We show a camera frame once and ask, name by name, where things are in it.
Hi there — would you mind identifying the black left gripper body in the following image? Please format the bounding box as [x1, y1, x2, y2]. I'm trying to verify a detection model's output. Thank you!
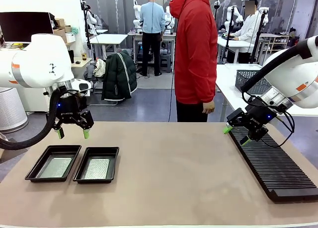
[53, 87, 88, 126]

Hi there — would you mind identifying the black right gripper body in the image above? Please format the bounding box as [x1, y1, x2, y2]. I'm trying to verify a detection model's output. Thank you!
[244, 104, 278, 132]

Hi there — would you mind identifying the black plastic ESD tray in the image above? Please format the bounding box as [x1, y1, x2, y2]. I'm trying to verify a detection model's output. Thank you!
[24, 145, 82, 183]
[73, 146, 120, 184]

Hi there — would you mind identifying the person's right forearm red sleeve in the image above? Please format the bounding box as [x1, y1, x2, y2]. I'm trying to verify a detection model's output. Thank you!
[201, 71, 217, 103]

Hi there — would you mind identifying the person's right hand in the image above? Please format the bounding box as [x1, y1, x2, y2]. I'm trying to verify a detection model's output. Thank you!
[202, 100, 216, 115]

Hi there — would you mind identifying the large white table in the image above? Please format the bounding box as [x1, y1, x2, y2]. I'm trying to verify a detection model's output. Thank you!
[215, 64, 318, 118]

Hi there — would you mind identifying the black slotted board rack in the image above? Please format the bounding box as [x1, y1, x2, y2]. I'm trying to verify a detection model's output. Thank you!
[226, 120, 318, 203]

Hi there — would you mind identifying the grey plastic woven basket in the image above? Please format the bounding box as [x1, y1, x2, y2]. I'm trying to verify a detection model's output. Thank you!
[235, 69, 273, 96]

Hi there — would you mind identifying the small wooden side table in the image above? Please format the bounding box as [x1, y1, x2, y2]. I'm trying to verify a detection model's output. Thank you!
[71, 57, 93, 79]

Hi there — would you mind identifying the beige bag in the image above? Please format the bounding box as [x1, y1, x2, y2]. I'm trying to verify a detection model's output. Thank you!
[93, 58, 107, 78]

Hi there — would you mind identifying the dark green puffer jacket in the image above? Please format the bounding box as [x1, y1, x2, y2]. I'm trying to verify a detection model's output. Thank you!
[101, 50, 138, 101]

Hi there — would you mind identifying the long white background desk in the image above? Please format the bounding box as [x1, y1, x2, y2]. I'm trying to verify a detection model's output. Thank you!
[216, 35, 256, 65]

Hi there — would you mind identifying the wide cardboard box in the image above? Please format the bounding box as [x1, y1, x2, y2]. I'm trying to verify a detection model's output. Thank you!
[53, 28, 67, 39]

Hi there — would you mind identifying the metal shelf rack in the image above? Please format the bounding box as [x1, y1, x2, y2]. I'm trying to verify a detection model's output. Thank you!
[269, 34, 290, 55]

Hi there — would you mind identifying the person in red jacket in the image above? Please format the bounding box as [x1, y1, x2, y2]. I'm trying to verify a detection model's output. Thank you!
[169, 0, 228, 123]

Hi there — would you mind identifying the white desk with metal legs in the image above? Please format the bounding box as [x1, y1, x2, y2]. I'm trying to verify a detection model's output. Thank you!
[88, 33, 129, 60]

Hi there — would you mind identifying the person in white hoodie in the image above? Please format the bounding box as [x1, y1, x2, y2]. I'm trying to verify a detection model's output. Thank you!
[230, 0, 265, 65]

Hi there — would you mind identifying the grey step stool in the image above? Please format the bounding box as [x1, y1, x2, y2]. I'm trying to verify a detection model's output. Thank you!
[160, 53, 172, 74]

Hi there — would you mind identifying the black computer monitor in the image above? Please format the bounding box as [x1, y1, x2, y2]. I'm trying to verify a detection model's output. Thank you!
[0, 11, 55, 43]

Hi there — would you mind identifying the man in light blue sweater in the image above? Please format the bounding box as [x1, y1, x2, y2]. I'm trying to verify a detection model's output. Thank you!
[139, 0, 167, 77]

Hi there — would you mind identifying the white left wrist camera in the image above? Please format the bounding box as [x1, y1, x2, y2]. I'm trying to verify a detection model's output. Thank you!
[72, 78, 91, 97]

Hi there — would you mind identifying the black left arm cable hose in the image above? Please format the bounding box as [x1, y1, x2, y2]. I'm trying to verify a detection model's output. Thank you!
[0, 87, 63, 151]

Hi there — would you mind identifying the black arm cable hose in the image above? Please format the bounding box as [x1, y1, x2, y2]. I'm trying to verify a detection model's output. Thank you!
[0, 87, 63, 151]
[240, 38, 314, 93]

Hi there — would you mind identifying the grey metal base plate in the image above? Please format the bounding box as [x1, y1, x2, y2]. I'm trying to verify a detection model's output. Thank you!
[0, 138, 28, 164]

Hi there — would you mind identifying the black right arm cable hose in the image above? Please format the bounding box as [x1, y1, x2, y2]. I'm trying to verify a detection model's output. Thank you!
[240, 38, 314, 93]

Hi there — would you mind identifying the black camera tripod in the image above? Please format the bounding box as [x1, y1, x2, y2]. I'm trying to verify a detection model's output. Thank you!
[249, 9, 269, 65]
[223, 5, 237, 64]

